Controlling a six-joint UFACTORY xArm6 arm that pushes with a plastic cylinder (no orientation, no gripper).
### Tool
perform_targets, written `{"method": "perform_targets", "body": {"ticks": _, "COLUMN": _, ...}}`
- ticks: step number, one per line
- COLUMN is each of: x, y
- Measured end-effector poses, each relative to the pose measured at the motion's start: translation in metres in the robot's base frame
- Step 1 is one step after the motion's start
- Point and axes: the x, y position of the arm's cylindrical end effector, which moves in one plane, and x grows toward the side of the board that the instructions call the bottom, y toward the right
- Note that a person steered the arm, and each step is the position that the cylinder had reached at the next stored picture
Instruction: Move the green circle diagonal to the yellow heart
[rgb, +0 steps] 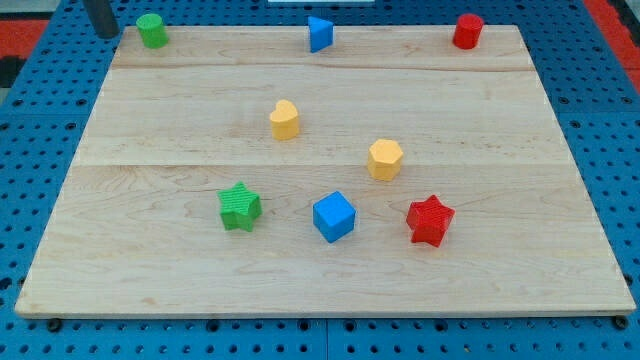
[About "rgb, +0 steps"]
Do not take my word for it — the red star block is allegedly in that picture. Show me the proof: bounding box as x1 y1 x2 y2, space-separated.
406 195 455 248

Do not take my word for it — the yellow hexagon block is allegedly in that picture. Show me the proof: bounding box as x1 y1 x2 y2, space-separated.
367 139 404 181

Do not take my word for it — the green cylinder block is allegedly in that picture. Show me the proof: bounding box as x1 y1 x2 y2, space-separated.
136 13 169 49

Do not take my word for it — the green star block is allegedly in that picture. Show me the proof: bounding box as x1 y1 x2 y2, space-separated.
217 182 262 232

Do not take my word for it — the blue cube block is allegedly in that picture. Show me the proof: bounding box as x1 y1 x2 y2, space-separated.
312 191 356 243

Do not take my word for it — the blue triangle block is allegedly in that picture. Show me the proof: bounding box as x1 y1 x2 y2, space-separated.
307 16 334 53

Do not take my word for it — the yellow heart block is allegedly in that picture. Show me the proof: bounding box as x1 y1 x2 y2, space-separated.
269 99 300 141

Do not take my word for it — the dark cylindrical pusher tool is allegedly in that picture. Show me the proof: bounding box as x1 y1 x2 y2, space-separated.
82 0 120 39

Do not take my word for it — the red cylinder block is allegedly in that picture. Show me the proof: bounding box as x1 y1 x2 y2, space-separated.
452 13 485 50

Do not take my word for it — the wooden board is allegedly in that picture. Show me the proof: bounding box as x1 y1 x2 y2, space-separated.
15 25 636 319

